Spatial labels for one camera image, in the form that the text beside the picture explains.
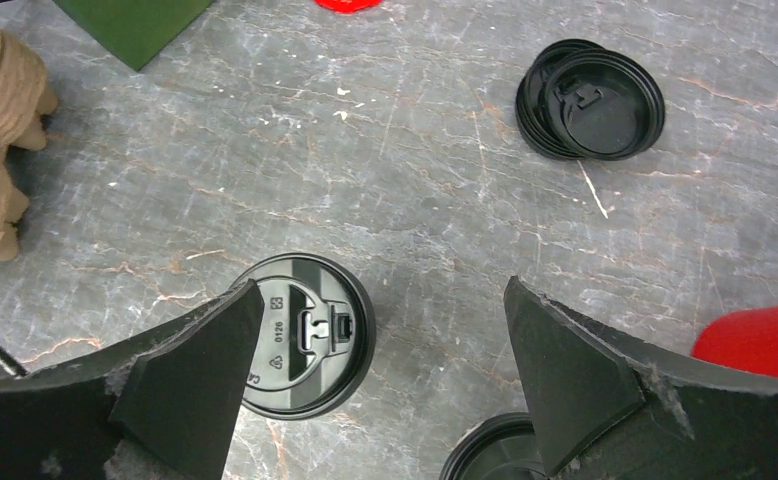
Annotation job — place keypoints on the red plastic cup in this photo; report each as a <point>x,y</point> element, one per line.
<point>745,340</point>

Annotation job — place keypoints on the stack of black lids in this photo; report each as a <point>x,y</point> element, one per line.
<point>579,100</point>

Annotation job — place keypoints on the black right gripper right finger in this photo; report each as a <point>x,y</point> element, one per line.
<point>607,405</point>

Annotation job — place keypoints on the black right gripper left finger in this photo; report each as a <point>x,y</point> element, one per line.
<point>158,405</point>

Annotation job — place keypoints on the black coffee cup lid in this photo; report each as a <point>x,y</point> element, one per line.
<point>503,447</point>

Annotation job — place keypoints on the green paper bag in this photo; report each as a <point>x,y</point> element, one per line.
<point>134,31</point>

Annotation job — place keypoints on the red plastic ring tool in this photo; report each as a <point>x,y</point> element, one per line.
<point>347,6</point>

